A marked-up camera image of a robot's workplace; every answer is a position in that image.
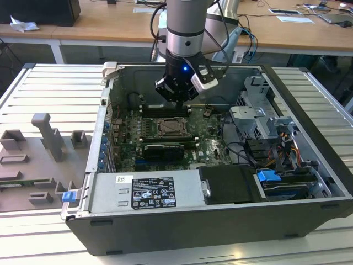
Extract black RAM slot white clip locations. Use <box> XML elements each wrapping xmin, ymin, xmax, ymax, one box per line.
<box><xmin>140</xmin><ymin>104</ymin><xmax>192</xmax><ymax>109</ymax></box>
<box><xmin>140</xmin><ymin>110</ymin><xmax>192</xmax><ymax>115</ymax></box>

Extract metal CPU socket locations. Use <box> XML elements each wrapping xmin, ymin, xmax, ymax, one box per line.
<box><xmin>154</xmin><ymin>115</ymin><xmax>193</xmax><ymax>139</ymax></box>

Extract green motherboard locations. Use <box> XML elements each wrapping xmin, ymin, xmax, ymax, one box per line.
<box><xmin>110</xmin><ymin>105</ymin><xmax>230</xmax><ymax>172</ymax></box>

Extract pale blue teach pendant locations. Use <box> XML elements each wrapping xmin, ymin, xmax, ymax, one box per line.
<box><xmin>211</xmin><ymin>26</ymin><xmax>243</xmax><ymax>63</ymax></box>

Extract grey plastic case latch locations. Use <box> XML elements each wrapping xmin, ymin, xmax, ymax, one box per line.
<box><xmin>101</xmin><ymin>62</ymin><xmax>119</xmax><ymax>81</ymax></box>

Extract black graphics card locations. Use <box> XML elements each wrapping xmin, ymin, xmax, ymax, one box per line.
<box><xmin>142</xmin><ymin>142</ymin><xmax>185</xmax><ymax>163</ymax></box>

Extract metal disk bay cage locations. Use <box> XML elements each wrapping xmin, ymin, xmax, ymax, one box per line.
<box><xmin>228</xmin><ymin>75</ymin><xmax>300</xmax><ymax>140</ymax></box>

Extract wooden desk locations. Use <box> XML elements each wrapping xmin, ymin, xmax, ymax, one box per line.
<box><xmin>0</xmin><ymin>0</ymin><xmax>353</xmax><ymax>66</ymax></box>

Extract white framed desk port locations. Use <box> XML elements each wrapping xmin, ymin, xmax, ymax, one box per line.
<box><xmin>268</xmin><ymin>8</ymin><xmax>302</xmax><ymax>16</ymax></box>

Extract hard disk blue carrier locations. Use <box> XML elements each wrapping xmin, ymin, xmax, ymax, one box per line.
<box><xmin>255</xmin><ymin>169</ymin><xmax>322</xmax><ymax>203</ymax></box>

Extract silver power supply unit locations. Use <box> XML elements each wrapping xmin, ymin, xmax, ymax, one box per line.
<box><xmin>88</xmin><ymin>168</ymin><xmax>212</xmax><ymax>215</ymax></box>

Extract white paper sheet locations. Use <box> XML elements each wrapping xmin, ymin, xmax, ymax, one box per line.
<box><xmin>276</xmin><ymin>15</ymin><xmax>315</xmax><ymax>24</ymax></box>

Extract black open PC case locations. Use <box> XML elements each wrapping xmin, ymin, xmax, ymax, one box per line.
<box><xmin>60</xmin><ymin>61</ymin><xmax>353</xmax><ymax>256</ymax></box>

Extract black box on desk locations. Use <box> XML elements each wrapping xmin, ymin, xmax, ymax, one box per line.
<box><xmin>0</xmin><ymin>0</ymin><xmax>81</xmax><ymax>28</ymax></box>

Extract blue plastic latch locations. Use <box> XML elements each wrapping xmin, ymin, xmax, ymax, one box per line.
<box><xmin>62</xmin><ymin>191</ymin><xmax>77</xmax><ymax>204</ymax></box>

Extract crumpled white paper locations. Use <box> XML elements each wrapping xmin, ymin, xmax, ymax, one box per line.
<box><xmin>9</xmin><ymin>15</ymin><xmax>40</xmax><ymax>33</ymax></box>

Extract grey parts rack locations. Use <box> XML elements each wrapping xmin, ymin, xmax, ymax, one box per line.
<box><xmin>0</xmin><ymin>112</ymin><xmax>93</xmax><ymax>213</ymax></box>

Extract grey laptop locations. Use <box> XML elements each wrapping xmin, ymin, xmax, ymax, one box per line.
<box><xmin>318</xmin><ymin>10</ymin><xmax>353</xmax><ymax>26</ymax></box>

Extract green RAM stick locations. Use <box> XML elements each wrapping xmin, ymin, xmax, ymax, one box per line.
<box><xmin>0</xmin><ymin>179</ymin><xmax>52</xmax><ymax>186</ymax></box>

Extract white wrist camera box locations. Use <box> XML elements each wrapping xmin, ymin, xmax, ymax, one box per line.
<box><xmin>191</xmin><ymin>73</ymin><xmax>219</xmax><ymax>91</ymax></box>

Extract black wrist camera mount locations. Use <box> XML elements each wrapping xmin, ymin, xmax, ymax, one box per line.
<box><xmin>190</xmin><ymin>56</ymin><xmax>218</xmax><ymax>83</ymax></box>

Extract grey desk cable port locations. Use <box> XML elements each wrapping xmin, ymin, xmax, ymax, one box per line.
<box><xmin>133</xmin><ymin>6</ymin><xmax>166</xmax><ymax>14</ymax></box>

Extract yellow red power wires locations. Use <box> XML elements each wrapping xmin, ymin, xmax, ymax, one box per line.
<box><xmin>277</xmin><ymin>131</ymin><xmax>301</xmax><ymax>168</ymax></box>

